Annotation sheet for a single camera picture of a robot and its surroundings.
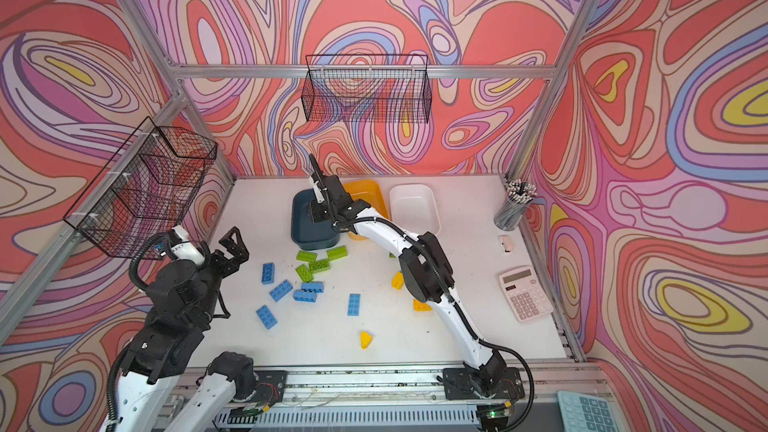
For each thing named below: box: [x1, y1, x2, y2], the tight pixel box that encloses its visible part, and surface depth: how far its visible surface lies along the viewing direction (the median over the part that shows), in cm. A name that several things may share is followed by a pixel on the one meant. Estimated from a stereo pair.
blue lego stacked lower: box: [293, 290, 317, 303], surface depth 89 cm
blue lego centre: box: [347, 294, 361, 317], surface depth 88 cm
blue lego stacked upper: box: [301, 282, 324, 293], surface depth 90 cm
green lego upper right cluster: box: [326, 245, 348, 261], surface depth 100 cm
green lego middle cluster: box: [309, 260, 330, 273], surface depth 95 cm
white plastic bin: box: [389, 184, 441, 236], surface depth 111 cm
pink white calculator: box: [499, 266, 554, 323], surface depth 88 cm
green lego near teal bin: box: [296, 250, 318, 262], surface depth 98 cm
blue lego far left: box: [261, 262, 275, 285], surface depth 93 cm
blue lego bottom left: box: [256, 305, 279, 330], surface depth 84 cm
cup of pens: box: [494, 178, 538, 232], surface depth 97 cm
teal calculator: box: [557, 390, 618, 432], surface depth 70 cm
